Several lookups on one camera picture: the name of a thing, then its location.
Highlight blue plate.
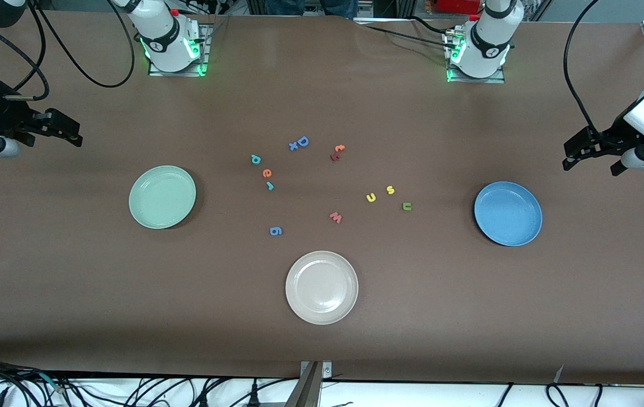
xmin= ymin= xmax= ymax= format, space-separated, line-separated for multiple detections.
xmin=473 ymin=181 xmax=543 ymax=247

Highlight pale green plate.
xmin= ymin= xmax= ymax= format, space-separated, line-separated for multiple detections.
xmin=128 ymin=165 xmax=197 ymax=230

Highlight red box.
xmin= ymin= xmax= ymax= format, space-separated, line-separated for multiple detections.
xmin=434 ymin=0 xmax=484 ymax=15

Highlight table cover sheet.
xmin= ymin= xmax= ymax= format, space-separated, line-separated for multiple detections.
xmin=0 ymin=10 xmax=644 ymax=385

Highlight person in blue jeans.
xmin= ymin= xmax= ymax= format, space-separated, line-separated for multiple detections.
xmin=266 ymin=0 xmax=359 ymax=20

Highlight beige plate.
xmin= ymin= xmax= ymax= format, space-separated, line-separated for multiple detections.
xmin=285 ymin=250 xmax=359 ymax=326

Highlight short black arm cable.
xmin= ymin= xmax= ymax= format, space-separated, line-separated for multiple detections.
xmin=0 ymin=0 xmax=51 ymax=102

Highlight long black arm cable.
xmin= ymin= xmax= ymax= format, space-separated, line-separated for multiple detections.
xmin=563 ymin=0 xmax=613 ymax=136
xmin=28 ymin=0 xmax=136 ymax=89

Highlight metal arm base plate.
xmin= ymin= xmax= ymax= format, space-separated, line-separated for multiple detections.
xmin=148 ymin=23 xmax=212 ymax=77
xmin=445 ymin=31 xmax=506 ymax=84

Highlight black cables on table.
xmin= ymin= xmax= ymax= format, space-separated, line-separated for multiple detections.
xmin=356 ymin=17 xmax=458 ymax=50

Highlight green tipped cable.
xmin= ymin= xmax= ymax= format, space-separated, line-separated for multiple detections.
xmin=38 ymin=372 xmax=68 ymax=395

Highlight metal post with bracket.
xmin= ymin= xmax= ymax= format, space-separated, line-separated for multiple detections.
xmin=285 ymin=361 xmax=333 ymax=407

